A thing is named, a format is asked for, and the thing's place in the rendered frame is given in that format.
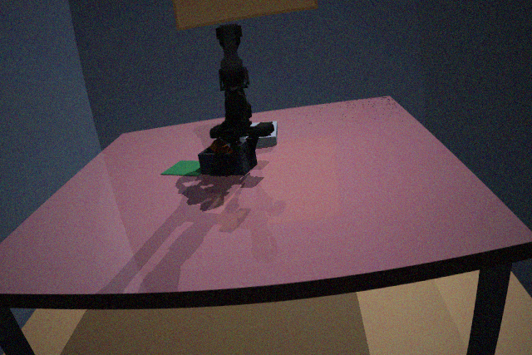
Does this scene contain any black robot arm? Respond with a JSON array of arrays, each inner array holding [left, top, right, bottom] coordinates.
[[216, 23, 252, 140]]

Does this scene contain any orange l-shaped part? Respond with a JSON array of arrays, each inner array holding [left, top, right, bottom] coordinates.
[[210, 138, 235, 153]]

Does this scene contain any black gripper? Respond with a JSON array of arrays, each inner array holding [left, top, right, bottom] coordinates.
[[210, 105, 274, 158]]

